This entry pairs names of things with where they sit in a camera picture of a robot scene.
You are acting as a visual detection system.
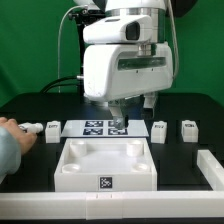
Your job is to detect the white front fence bar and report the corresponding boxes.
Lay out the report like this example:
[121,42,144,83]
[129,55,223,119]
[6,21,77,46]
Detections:
[0,191,224,220]

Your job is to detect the white right fence bar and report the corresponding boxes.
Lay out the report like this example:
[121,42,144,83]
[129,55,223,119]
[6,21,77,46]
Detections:
[197,150,224,191]

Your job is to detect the grey cable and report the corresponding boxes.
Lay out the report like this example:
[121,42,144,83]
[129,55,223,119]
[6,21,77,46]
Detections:
[57,4,88,94]

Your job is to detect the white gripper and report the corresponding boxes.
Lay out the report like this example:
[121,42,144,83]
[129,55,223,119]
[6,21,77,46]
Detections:
[84,44,173,128]

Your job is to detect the human hand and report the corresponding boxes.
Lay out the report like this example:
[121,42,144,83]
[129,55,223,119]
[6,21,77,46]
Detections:
[0,117,37,155]

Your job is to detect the light blue sleeve forearm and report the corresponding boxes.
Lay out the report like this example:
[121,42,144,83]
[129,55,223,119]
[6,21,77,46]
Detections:
[0,127,21,184]

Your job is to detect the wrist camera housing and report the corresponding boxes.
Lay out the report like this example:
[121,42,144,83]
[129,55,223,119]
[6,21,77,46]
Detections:
[83,15,153,44]

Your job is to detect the black camera stand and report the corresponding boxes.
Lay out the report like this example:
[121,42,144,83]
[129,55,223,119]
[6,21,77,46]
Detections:
[69,7,104,95]

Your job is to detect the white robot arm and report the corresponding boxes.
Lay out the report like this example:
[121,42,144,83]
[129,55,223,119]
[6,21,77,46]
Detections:
[74,0,198,129]

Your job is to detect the white fence bar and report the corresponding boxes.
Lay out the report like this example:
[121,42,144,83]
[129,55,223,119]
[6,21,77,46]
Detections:
[197,150,224,191]
[0,191,224,220]

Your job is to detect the white square tabletop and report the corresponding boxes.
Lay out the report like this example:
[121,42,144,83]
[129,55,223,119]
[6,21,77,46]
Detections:
[54,138,157,192]

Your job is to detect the black cables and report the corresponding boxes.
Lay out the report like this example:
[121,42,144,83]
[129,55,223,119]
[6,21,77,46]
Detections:
[39,75,84,94]

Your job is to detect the marker sheet with tags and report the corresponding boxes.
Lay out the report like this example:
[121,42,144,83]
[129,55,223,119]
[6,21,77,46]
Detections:
[62,120,149,137]

